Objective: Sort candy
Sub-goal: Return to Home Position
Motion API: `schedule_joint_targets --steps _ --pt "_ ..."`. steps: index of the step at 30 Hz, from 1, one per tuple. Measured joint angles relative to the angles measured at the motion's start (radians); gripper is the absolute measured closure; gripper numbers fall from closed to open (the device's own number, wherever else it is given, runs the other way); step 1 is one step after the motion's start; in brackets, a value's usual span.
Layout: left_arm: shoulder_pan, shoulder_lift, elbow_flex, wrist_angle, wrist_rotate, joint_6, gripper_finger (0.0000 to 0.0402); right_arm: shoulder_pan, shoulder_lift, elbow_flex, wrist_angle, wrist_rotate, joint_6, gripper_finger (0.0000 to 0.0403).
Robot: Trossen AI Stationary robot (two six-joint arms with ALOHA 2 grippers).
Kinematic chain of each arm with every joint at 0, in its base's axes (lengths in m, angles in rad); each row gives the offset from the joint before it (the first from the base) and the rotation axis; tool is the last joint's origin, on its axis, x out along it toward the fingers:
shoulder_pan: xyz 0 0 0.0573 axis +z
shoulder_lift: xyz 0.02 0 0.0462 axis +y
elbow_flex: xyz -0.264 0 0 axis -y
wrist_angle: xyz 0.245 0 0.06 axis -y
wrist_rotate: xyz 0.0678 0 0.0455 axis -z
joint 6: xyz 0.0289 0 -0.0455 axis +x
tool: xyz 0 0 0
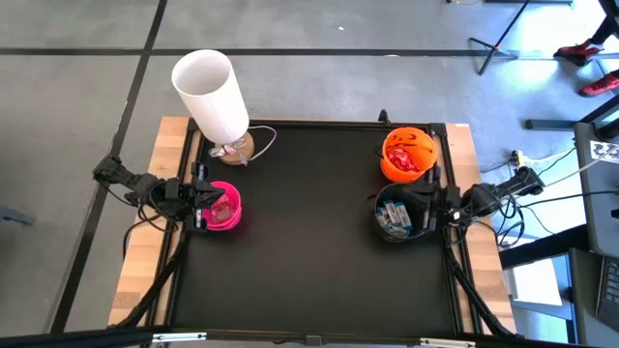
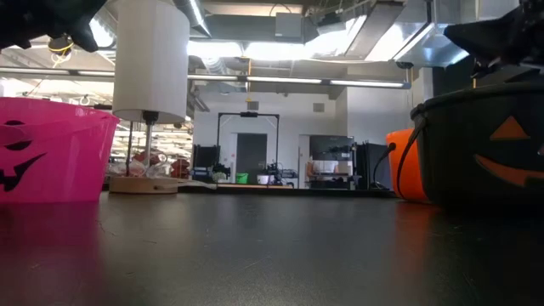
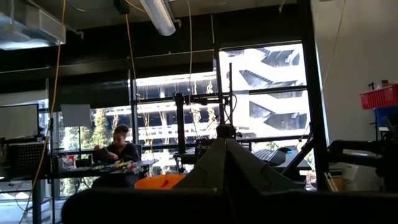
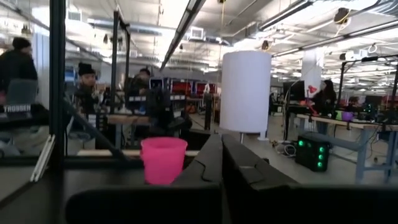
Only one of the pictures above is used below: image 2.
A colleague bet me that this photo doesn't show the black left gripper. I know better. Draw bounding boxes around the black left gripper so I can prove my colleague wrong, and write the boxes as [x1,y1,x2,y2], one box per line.
[0,0,107,54]

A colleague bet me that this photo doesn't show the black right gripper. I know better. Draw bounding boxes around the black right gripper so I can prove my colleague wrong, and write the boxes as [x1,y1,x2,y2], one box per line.
[443,0,544,80]

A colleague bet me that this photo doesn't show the black pumpkin bucket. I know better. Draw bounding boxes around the black pumpkin bucket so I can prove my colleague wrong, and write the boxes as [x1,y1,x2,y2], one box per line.
[394,80,544,212]

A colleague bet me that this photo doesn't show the white shade table lamp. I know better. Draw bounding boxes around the white shade table lamp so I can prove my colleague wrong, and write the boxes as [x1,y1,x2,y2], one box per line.
[109,0,191,195]

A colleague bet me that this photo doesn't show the pink pumpkin bucket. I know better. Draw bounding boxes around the pink pumpkin bucket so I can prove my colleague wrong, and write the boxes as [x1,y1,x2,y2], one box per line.
[0,96,122,204]

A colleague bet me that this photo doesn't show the clear plastic wrapper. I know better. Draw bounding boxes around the clear plastic wrapper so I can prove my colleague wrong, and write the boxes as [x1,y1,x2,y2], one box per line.
[105,151,167,178]

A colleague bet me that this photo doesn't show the orange pumpkin bucket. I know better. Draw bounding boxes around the orange pumpkin bucket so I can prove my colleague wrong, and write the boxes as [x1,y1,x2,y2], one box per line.
[372,127,429,203]

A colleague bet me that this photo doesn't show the black monitor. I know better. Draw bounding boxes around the black monitor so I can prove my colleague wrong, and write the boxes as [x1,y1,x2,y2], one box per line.
[193,144,221,182]

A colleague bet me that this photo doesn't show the black cabinet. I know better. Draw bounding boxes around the black cabinet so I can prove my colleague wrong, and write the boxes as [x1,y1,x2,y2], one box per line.
[355,142,392,190]

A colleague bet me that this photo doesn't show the dark equipment rack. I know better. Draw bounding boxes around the dark equipment rack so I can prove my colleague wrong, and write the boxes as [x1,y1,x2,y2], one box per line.
[309,134,356,190]

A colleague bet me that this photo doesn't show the grey ceiling box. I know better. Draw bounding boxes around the grey ceiling box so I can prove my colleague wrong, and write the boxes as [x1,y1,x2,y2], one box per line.
[275,11,305,39]

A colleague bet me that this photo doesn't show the grey door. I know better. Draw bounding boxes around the grey door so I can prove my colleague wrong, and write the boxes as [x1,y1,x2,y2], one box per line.
[235,133,269,184]

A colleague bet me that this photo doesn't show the black table mat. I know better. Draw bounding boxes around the black table mat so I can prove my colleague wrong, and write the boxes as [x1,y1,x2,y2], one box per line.
[0,189,544,306]

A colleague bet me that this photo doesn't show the yellow black cord reel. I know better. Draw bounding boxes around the yellow black cord reel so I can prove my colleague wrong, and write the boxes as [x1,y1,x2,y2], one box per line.
[46,36,77,69]

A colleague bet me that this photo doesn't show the silver ventilation duct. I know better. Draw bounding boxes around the silver ventilation duct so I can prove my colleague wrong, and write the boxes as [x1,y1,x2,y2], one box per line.
[343,0,520,69]

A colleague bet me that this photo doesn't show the round silver duct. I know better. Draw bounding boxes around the round silver duct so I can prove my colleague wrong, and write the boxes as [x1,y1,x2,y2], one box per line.
[186,0,213,38]

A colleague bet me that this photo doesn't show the black background gantry frame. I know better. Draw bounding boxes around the black background gantry frame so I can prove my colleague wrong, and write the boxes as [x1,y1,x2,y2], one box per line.
[216,111,281,184]

